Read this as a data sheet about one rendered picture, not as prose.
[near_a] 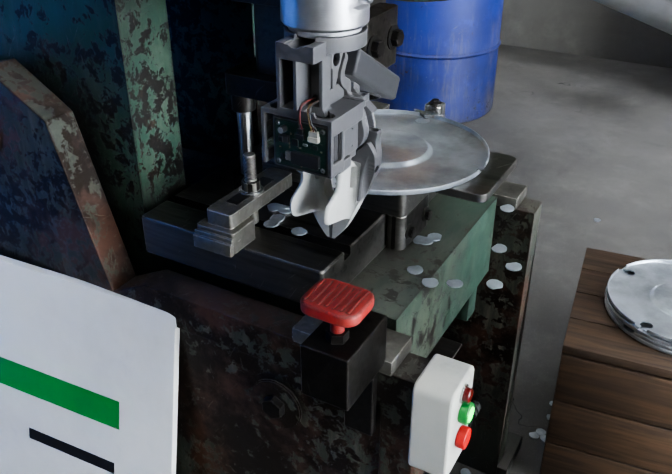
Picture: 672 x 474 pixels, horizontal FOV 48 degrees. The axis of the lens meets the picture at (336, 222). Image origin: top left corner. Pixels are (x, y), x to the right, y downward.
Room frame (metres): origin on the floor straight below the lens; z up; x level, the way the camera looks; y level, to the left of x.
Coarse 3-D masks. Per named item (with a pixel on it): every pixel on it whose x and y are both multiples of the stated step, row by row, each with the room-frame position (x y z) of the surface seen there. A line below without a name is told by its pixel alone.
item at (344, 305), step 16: (320, 288) 0.67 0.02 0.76; (336, 288) 0.67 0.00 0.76; (352, 288) 0.67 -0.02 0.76; (304, 304) 0.64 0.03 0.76; (320, 304) 0.64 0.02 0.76; (336, 304) 0.64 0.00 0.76; (352, 304) 0.64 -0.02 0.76; (368, 304) 0.64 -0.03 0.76; (336, 320) 0.62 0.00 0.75; (352, 320) 0.62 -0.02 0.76
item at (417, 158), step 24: (384, 120) 1.10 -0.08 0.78; (408, 120) 1.10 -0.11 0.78; (432, 120) 1.10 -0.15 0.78; (384, 144) 1.00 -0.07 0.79; (408, 144) 1.00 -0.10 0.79; (432, 144) 1.01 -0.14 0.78; (456, 144) 1.01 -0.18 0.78; (480, 144) 1.01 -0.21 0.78; (384, 168) 0.93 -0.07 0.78; (408, 168) 0.93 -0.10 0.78; (432, 168) 0.93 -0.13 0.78; (456, 168) 0.93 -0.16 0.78; (480, 168) 0.93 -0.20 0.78; (384, 192) 0.85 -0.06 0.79; (408, 192) 0.85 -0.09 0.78
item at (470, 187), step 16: (496, 160) 0.96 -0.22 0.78; (512, 160) 0.96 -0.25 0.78; (480, 176) 0.91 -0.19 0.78; (496, 176) 0.91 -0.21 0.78; (448, 192) 0.87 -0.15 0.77; (464, 192) 0.86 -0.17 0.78; (480, 192) 0.86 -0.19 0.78; (368, 208) 0.95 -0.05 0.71; (384, 208) 0.94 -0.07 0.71; (400, 208) 0.93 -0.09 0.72; (416, 208) 0.96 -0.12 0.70; (400, 224) 0.93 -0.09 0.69; (416, 224) 0.97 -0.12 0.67; (400, 240) 0.93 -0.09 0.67
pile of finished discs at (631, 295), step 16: (624, 272) 1.30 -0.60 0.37; (640, 272) 1.29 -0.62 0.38; (656, 272) 1.29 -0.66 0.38; (608, 288) 1.23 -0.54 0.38; (624, 288) 1.23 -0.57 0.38; (640, 288) 1.23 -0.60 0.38; (656, 288) 1.22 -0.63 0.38; (608, 304) 1.19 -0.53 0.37; (624, 304) 1.18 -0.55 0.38; (640, 304) 1.18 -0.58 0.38; (656, 304) 1.17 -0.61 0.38; (624, 320) 1.13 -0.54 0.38; (640, 320) 1.13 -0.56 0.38; (656, 320) 1.13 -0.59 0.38; (640, 336) 1.10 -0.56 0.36; (656, 336) 1.08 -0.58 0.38
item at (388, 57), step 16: (384, 0) 1.07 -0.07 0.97; (256, 16) 1.01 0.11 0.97; (272, 16) 1.00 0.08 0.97; (384, 16) 1.00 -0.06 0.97; (256, 32) 1.01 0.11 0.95; (272, 32) 1.00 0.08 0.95; (368, 32) 0.96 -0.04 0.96; (384, 32) 1.00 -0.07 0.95; (400, 32) 1.02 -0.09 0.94; (256, 48) 1.01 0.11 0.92; (272, 48) 1.00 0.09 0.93; (368, 48) 0.96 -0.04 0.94; (384, 48) 0.97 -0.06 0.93; (256, 64) 1.01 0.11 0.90; (272, 64) 1.00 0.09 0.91; (384, 64) 1.01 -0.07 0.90
